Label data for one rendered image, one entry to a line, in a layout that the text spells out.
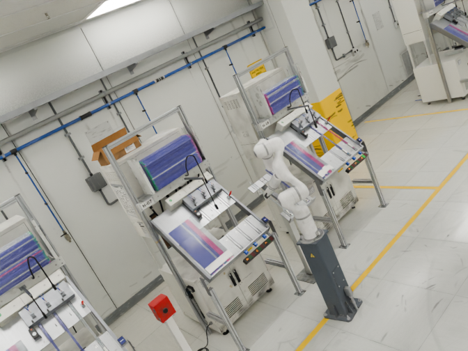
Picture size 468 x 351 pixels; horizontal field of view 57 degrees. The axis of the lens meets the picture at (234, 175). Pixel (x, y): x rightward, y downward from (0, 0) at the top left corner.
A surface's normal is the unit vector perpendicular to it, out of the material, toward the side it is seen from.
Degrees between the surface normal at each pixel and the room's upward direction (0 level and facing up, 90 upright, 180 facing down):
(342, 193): 90
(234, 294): 90
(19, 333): 47
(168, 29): 90
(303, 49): 90
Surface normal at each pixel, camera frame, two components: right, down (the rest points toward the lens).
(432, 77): -0.70, 0.50
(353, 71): 0.59, 0.00
